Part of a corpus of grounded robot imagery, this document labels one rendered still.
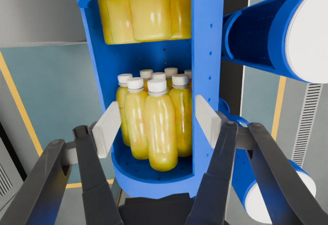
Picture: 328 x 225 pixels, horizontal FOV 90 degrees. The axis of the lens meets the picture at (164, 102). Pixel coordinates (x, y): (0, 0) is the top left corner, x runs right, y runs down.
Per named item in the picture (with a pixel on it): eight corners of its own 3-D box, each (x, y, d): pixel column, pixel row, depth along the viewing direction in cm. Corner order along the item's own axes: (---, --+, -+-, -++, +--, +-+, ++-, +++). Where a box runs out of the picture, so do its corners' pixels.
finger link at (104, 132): (106, 158, 15) (97, 159, 15) (121, 122, 21) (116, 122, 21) (99, 129, 14) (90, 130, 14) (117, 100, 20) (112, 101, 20)
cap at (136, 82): (130, 90, 36) (129, 82, 36) (125, 87, 40) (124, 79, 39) (146, 87, 38) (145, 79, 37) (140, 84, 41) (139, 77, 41)
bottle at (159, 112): (180, 154, 43) (177, 85, 36) (174, 174, 36) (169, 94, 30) (154, 151, 45) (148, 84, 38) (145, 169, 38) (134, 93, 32)
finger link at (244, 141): (229, 137, 13) (267, 133, 13) (209, 111, 17) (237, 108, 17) (227, 153, 13) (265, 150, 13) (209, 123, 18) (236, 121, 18)
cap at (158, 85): (169, 87, 35) (168, 79, 35) (163, 92, 32) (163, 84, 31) (152, 87, 37) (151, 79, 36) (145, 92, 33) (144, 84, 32)
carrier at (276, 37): (232, 10, 120) (195, 27, 123) (395, -53, 38) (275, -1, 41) (241, 49, 130) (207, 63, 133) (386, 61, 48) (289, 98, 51)
